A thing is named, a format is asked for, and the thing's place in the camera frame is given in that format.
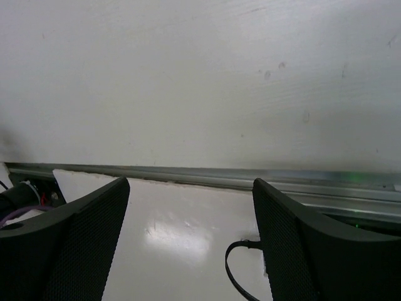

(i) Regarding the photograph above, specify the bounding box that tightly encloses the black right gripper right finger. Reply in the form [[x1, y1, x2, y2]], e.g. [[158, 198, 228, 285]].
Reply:
[[252, 177, 401, 301]]

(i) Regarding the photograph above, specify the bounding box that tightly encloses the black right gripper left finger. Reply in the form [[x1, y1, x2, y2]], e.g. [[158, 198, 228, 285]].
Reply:
[[1, 177, 130, 300]]

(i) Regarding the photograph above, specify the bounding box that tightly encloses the white front cover board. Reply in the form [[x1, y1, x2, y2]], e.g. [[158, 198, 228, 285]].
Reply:
[[55, 170, 271, 300]]

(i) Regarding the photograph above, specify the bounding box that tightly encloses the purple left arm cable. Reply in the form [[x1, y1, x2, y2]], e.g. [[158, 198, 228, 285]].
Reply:
[[0, 205, 56, 230]]

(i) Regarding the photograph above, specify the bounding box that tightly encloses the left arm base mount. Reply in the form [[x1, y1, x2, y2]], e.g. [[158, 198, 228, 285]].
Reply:
[[1, 174, 66, 229]]

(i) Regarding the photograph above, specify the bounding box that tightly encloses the aluminium front rail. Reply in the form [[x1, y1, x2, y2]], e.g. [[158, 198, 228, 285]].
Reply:
[[6, 162, 400, 223]]

